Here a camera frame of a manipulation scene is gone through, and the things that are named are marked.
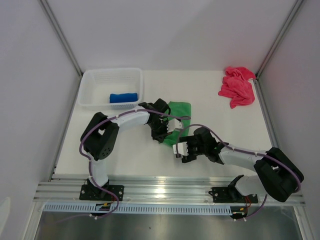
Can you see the white plastic basket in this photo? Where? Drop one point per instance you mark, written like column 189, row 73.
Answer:
column 97, row 84

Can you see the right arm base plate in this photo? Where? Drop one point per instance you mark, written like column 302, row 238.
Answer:
column 225, row 195

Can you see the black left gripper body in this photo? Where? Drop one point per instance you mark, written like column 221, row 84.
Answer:
column 159, row 128

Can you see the green towel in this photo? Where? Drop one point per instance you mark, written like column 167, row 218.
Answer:
column 178, row 109

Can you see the blue towel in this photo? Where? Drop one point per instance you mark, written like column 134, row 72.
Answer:
column 123, row 98

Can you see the aluminium frame post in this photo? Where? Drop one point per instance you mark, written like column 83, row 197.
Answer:
column 57, row 29
column 284, row 29

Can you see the aluminium frame post right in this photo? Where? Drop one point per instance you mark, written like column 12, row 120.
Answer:
column 284, row 29

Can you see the aluminium frame post left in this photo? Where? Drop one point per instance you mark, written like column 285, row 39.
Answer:
column 57, row 29

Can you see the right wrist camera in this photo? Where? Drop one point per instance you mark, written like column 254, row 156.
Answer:
column 180, row 149

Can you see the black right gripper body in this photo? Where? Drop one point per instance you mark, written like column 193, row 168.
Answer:
column 194, row 149

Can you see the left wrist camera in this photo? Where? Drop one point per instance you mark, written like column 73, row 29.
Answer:
column 174, row 125

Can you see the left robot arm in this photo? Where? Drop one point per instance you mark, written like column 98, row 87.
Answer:
column 99, row 138

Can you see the aluminium front rail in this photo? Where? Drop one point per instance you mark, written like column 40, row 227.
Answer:
column 137, row 189

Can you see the aluminium frame rail right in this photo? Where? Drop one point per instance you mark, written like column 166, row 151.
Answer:
column 269, row 123

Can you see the slotted cable duct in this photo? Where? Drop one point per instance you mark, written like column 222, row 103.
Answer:
column 132, row 208

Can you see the pink towel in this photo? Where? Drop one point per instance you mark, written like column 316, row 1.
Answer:
column 237, row 87

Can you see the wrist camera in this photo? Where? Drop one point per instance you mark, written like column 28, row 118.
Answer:
column 180, row 149
column 174, row 125

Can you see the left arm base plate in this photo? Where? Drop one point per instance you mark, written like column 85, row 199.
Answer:
column 89, row 192

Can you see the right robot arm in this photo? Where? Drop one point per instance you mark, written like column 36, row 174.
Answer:
column 275, row 174

